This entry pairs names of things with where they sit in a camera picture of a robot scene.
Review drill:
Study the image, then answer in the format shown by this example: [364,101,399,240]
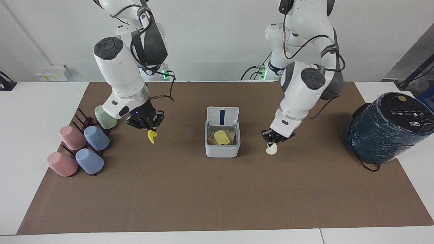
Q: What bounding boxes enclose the pink cup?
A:
[59,125,87,150]
[46,151,79,177]

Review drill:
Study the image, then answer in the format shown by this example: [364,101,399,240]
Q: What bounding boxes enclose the green cup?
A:
[94,105,118,130]

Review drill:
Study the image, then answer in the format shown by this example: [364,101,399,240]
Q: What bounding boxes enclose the dark teal wrapped roll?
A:
[344,92,434,165]

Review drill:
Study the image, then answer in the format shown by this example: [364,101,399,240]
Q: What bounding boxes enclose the yellow flat trash piece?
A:
[213,130,230,146]

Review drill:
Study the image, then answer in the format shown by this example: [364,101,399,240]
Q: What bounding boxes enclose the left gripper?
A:
[261,129,296,147]

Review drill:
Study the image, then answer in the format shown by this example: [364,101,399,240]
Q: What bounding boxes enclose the blue cup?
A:
[83,125,111,151]
[75,148,104,175]

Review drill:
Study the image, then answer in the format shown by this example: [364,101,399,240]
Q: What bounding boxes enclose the white bin with lid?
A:
[204,106,241,158]

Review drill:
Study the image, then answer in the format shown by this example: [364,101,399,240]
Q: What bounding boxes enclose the black stand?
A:
[0,70,18,92]
[397,54,434,90]

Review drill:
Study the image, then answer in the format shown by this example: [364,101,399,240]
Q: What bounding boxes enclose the white wall socket box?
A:
[34,64,70,82]

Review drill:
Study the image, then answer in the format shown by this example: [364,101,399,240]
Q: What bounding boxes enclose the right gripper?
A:
[126,102,165,133]

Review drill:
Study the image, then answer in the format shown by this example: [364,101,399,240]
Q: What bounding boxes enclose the dark brown cup rack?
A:
[62,108,111,177]

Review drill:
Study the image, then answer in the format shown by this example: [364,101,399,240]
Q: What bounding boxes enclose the yellow toys inside box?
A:
[207,128,237,146]

